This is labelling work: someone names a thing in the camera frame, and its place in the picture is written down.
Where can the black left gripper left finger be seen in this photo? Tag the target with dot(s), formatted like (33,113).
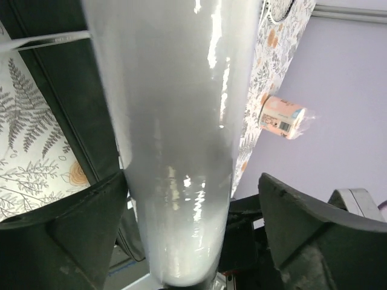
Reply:
(66,244)

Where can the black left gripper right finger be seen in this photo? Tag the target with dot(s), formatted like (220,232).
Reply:
(315,245)

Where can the black Crossway racket bag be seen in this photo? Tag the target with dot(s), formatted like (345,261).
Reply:
(68,78)

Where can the white shuttlecock tube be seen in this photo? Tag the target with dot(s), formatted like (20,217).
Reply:
(175,76)

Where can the white racket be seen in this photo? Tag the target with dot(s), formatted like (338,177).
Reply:
(276,11)
(44,41)

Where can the floral patterned table mat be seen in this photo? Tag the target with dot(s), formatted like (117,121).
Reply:
(40,163)

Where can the wrapped toilet paper roll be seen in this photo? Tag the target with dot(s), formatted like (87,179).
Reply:
(284,118)

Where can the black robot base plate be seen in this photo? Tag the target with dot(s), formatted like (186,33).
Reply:
(245,263)

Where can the aluminium frame post right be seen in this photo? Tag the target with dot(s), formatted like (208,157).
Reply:
(350,14)

